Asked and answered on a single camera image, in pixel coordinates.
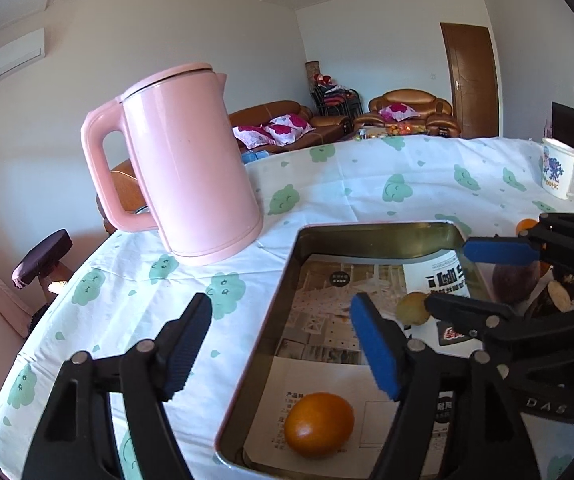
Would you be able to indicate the black television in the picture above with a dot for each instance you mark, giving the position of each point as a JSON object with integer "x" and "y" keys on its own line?
{"x": 564, "y": 130}

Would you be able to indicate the cluttered coffee table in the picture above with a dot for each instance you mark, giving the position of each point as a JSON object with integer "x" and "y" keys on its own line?
{"x": 387, "y": 131}

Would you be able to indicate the cut sweet potato piece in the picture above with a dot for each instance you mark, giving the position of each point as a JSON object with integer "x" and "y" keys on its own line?
{"x": 559, "y": 296}

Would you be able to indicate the brown wooden door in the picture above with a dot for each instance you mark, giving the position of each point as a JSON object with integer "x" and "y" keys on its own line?
{"x": 469, "y": 80}

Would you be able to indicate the pink metal tin tray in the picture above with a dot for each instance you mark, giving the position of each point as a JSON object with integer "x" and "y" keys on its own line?
{"x": 317, "y": 240}

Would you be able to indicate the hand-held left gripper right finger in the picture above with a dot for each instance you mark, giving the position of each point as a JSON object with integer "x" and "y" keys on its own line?
{"x": 377, "y": 345}

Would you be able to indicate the small yellow potato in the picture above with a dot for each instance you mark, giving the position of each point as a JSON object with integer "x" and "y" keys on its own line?
{"x": 412, "y": 309}

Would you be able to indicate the purple cushion stool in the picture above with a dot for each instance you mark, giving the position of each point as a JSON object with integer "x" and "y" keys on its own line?
{"x": 42, "y": 260}

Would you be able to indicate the pink floral pillow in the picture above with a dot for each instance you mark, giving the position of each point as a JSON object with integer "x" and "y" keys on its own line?
{"x": 289, "y": 125}
{"x": 252, "y": 136}
{"x": 397, "y": 111}

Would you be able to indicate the tall patterned cylinder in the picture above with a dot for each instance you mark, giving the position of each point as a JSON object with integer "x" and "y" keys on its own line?
{"x": 312, "y": 67}

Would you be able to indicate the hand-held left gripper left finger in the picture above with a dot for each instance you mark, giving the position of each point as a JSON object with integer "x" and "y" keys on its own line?
{"x": 187, "y": 355}

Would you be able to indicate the printed paper leaflet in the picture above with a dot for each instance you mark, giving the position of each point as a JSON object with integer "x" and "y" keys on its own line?
{"x": 317, "y": 320}

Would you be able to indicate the purple sweet potato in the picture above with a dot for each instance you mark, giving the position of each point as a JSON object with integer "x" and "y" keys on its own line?
{"x": 512, "y": 282}

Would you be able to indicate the white printed mug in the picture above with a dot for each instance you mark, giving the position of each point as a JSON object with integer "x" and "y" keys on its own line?
{"x": 557, "y": 167}

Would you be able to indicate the brown leather sofa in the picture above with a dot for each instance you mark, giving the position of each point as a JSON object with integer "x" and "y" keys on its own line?
{"x": 277, "y": 110}

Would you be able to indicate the pink electric kettle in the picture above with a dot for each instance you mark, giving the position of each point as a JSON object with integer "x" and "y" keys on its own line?
{"x": 187, "y": 160}

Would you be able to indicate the white cloud print tablecloth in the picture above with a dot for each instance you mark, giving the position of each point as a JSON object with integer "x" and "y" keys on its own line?
{"x": 367, "y": 185}

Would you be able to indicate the brown leather armchair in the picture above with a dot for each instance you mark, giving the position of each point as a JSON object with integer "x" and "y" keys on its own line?
{"x": 417, "y": 100}

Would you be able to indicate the white booklet black print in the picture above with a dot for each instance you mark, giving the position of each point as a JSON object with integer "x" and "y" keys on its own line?
{"x": 437, "y": 280}

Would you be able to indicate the blue denim clothes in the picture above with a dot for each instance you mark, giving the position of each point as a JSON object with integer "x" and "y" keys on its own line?
{"x": 254, "y": 156}

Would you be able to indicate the white air conditioner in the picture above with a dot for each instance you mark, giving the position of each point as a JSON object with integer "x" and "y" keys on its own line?
{"x": 7, "y": 60}

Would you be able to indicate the stack of black chairs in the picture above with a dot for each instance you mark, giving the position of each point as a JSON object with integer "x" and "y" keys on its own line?
{"x": 334, "y": 100}

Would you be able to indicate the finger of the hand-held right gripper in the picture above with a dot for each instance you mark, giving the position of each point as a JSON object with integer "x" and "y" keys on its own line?
{"x": 467, "y": 312}
{"x": 497, "y": 251}

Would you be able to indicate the orange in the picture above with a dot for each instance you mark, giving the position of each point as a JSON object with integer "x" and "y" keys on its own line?
{"x": 317, "y": 425}
{"x": 524, "y": 226}

